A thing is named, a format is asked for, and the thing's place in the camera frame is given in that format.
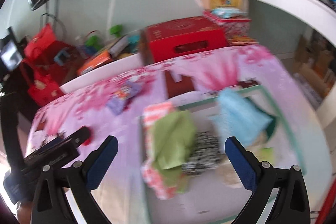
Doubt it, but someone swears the green dumbbell right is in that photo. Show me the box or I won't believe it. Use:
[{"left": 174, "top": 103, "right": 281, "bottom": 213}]
[{"left": 109, "top": 24, "right": 123, "bottom": 38}]

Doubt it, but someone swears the leopard print scrunchie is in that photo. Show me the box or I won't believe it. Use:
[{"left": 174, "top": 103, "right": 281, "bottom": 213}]
[{"left": 182, "top": 131, "right": 222, "bottom": 176}]

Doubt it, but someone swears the orange flat box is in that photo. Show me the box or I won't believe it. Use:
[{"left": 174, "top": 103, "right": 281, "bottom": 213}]
[{"left": 76, "top": 50, "right": 113, "bottom": 76}]

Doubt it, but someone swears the red tape roll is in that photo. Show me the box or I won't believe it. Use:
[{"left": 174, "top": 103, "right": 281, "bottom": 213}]
[{"left": 82, "top": 127, "right": 92, "bottom": 146}]

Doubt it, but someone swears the person's left hand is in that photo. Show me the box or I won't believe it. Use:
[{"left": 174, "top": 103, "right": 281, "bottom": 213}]
[{"left": 17, "top": 202, "right": 33, "bottom": 224}]

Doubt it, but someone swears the teal small toy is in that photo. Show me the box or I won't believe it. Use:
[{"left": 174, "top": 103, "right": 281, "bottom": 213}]
[{"left": 128, "top": 35, "right": 140, "bottom": 53}]

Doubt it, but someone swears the cream fluffy cloth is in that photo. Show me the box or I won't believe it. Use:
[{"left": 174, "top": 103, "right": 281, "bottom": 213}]
[{"left": 217, "top": 131, "right": 268, "bottom": 185}]

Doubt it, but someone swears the white foam board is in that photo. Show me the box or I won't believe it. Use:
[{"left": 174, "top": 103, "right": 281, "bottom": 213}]
[{"left": 60, "top": 53, "right": 144, "bottom": 94}]

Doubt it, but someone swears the red patterned tin box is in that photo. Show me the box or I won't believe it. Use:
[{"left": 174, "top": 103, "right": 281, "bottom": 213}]
[{"left": 203, "top": 10, "right": 258, "bottom": 46}]

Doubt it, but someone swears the black printer device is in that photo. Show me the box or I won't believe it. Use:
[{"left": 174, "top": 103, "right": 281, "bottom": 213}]
[{"left": 1, "top": 27, "right": 24, "bottom": 80}]

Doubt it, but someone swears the large red gift box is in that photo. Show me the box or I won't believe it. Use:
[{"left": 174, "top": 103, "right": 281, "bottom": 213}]
[{"left": 139, "top": 16, "right": 228, "bottom": 65}]

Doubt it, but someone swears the light blue face mask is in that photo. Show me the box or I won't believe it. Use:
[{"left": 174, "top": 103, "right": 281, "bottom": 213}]
[{"left": 210, "top": 88, "right": 274, "bottom": 146}]

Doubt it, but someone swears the green dumbbell left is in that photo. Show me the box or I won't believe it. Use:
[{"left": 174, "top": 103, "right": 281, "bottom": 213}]
[{"left": 84, "top": 35, "right": 103, "bottom": 51}]

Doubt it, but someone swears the light blue tissue pack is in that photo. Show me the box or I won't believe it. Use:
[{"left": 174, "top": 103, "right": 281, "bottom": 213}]
[{"left": 211, "top": 7, "right": 246, "bottom": 19}]

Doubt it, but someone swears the purple snack packet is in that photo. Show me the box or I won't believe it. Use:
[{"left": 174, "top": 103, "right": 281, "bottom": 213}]
[{"left": 106, "top": 80, "right": 142, "bottom": 115}]

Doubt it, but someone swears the green microfiber cloth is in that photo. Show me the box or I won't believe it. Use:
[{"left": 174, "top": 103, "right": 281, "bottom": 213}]
[{"left": 150, "top": 110, "right": 197, "bottom": 187}]

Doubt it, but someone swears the white green-rimmed tray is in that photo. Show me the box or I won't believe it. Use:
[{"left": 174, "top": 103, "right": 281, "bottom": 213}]
[{"left": 145, "top": 85, "right": 305, "bottom": 223}]

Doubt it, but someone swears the green dumbbell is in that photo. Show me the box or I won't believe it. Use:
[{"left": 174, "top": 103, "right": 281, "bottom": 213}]
[
  {"left": 84, "top": 35, "right": 103, "bottom": 51},
  {"left": 109, "top": 24, "right": 123, "bottom": 38}
]

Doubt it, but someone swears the red paper gift bag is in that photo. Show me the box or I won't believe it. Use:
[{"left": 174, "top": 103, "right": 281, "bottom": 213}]
[{"left": 24, "top": 23, "right": 78, "bottom": 85}]

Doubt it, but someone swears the blue small frame gadget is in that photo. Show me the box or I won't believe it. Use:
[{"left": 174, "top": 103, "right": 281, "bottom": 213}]
[{"left": 54, "top": 47, "right": 71, "bottom": 67}]

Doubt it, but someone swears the red felt handbag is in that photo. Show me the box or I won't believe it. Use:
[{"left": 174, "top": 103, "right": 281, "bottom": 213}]
[{"left": 19, "top": 59, "right": 64, "bottom": 107}]

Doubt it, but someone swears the pink white fluffy towel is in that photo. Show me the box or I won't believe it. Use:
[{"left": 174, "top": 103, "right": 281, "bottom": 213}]
[{"left": 140, "top": 102, "right": 185, "bottom": 200}]

